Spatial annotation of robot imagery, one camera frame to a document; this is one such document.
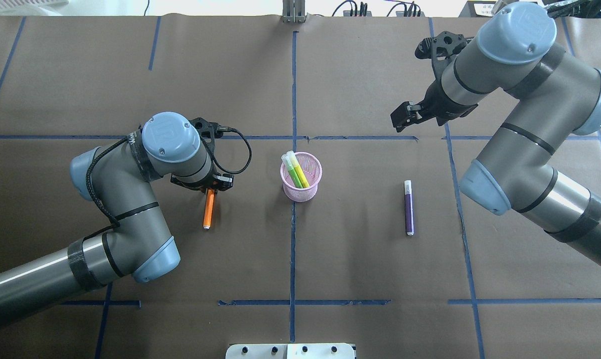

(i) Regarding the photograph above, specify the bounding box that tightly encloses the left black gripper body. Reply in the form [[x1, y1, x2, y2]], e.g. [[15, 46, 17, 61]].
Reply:
[[170, 168, 226, 191]]

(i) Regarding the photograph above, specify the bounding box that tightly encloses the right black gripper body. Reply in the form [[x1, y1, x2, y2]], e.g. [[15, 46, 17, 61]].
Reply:
[[419, 81, 478, 126]]

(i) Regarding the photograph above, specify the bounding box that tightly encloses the orange highlighter pen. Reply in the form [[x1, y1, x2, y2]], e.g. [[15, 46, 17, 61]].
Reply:
[[202, 188, 216, 230]]

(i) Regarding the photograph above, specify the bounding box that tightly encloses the green highlighter pen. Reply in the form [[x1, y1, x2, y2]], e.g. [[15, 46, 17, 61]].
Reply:
[[282, 154, 303, 188]]

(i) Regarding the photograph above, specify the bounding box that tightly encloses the purple highlighter pen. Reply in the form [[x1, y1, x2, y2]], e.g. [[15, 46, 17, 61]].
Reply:
[[404, 180, 415, 236]]

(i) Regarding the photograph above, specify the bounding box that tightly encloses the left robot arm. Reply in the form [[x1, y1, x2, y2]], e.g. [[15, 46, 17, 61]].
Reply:
[[0, 112, 237, 329]]

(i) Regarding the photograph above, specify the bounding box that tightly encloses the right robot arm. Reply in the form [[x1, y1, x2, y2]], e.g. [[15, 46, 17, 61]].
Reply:
[[390, 1, 601, 266]]

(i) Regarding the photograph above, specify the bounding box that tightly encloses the pink mesh pen holder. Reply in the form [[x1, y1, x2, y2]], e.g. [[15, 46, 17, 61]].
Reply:
[[280, 152, 322, 202]]

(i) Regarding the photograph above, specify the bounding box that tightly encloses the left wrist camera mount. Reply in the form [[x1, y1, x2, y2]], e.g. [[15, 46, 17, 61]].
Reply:
[[189, 117, 230, 153]]

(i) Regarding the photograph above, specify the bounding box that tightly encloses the left black camera cable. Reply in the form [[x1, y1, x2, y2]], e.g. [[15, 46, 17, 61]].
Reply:
[[85, 126, 252, 230]]

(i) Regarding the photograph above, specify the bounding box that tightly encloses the aluminium frame post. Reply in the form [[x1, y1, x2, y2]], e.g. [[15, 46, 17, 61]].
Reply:
[[282, 0, 307, 23]]

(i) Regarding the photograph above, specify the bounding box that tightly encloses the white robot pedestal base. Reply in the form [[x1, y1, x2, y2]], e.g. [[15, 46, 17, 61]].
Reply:
[[225, 343, 357, 359]]

